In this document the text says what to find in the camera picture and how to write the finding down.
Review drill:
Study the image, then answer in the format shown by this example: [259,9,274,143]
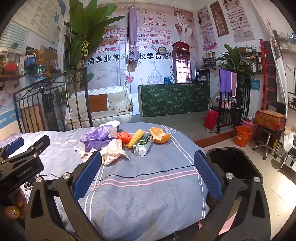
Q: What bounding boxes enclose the purple plastic bag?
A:
[80,125,117,151]

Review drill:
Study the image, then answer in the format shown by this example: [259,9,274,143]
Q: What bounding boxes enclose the white paper wrapper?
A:
[99,138,129,166]

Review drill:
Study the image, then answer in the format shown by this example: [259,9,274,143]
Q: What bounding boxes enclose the orange foam fruit net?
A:
[116,131,132,144]

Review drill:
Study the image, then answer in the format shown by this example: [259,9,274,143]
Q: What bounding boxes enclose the yellow foam fruit net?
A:
[124,129,144,149]

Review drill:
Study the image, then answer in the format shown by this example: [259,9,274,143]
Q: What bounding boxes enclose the green white milk carton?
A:
[133,133,153,156]

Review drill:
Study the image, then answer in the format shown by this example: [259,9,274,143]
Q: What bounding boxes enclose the knotted white plastic bag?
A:
[74,146,97,163]

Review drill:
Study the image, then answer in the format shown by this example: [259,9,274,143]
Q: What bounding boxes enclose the black trash bin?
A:
[206,146,265,235]

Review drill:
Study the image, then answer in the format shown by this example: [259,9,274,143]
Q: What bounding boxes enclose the left hand with gold nails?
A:
[4,188,28,220]

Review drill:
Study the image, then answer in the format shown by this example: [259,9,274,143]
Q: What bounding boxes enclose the white wicker swing sofa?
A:
[65,85,133,129]

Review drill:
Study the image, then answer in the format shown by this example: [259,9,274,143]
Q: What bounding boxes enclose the swivel stool chrome base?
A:
[252,126,282,160]

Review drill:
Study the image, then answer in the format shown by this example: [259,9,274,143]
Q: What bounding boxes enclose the orange cushion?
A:
[88,94,108,113]

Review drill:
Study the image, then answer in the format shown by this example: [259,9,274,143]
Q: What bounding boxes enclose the orange plastic bucket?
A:
[234,126,252,147]

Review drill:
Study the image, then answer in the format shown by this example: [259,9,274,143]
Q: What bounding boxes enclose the grey striped bed sheet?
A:
[3,123,209,240]

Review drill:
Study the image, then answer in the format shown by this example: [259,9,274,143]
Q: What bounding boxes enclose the pink basin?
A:
[242,115,257,132]

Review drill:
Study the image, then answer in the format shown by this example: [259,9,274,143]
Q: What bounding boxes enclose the orange patterned suitcase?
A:
[255,109,286,132]

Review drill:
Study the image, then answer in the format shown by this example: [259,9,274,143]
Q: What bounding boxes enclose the red box on floor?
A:
[203,108,219,131]

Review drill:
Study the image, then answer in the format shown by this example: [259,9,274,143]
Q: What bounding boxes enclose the orange peel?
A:
[149,127,171,144]

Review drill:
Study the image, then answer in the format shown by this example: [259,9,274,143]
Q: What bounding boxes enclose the red ladder shelf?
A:
[259,39,277,110]

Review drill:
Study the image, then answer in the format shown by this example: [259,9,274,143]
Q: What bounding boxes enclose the large banana plant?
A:
[63,0,125,93]

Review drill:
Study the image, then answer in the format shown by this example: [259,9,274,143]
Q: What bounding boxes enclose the green floral covered counter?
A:
[138,84,210,117]

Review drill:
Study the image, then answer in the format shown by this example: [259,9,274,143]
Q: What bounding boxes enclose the pink hanging towel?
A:
[231,72,237,97]

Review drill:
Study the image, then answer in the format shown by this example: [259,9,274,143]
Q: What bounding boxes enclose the purple hanging towel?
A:
[219,69,231,92]

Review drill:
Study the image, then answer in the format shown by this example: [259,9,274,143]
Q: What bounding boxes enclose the potted green plant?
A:
[219,44,255,81]

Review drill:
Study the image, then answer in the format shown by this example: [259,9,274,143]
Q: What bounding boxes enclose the red telephone booth cabinet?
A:
[172,42,191,84]

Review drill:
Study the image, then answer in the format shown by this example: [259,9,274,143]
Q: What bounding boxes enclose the black iron bed frame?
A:
[13,67,93,133]

